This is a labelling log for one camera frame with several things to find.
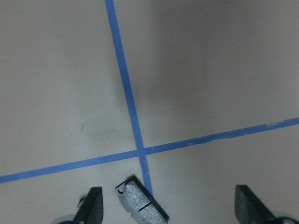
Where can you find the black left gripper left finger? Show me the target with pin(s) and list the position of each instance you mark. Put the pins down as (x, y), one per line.
(92, 209)

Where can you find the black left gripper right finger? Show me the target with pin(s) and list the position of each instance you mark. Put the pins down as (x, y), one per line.
(249, 209)

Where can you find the black brake pad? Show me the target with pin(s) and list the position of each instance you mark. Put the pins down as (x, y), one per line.
(137, 201)

